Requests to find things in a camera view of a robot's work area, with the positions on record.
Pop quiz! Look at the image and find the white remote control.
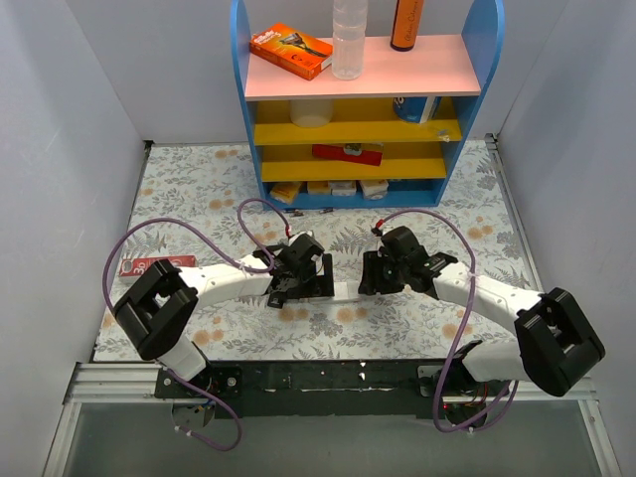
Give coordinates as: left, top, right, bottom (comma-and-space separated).
308, 281, 365, 304

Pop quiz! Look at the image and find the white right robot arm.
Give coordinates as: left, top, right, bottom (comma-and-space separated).
359, 227, 605, 397

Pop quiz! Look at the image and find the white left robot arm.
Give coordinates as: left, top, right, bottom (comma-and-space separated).
113, 233, 335, 398

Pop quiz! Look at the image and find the yellow tissue pack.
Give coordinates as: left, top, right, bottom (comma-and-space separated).
269, 181, 304, 205

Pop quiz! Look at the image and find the white tissue pack right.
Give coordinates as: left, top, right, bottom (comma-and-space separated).
359, 179, 389, 201

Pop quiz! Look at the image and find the white tissue pack middle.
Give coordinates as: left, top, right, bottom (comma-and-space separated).
329, 181, 357, 197

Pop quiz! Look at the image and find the floral table mat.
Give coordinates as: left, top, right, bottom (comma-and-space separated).
122, 140, 540, 360

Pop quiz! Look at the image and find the red flat box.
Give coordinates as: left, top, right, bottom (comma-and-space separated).
311, 143, 384, 167

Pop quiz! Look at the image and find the blue shelf unit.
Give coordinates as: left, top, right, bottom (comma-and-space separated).
230, 1, 505, 210

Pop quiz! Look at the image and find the red toothpaste box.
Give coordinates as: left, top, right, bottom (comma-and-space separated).
118, 254, 198, 284

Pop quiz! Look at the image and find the white plastic cup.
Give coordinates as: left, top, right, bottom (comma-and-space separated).
289, 99, 334, 128

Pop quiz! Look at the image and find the blue white can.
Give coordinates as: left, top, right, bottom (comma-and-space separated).
393, 96, 441, 124

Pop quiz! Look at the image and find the orange razor box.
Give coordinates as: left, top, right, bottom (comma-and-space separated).
249, 23, 333, 80

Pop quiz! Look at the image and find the orange cologne bottle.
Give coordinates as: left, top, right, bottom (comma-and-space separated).
390, 0, 425, 52

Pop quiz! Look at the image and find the clear plastic bottle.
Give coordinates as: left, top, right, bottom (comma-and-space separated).
332, 0, 369, 80

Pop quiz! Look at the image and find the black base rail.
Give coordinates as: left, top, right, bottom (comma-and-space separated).
153, 358, 478, 419

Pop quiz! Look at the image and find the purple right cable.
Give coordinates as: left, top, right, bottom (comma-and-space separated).
370, 209, 519, 434

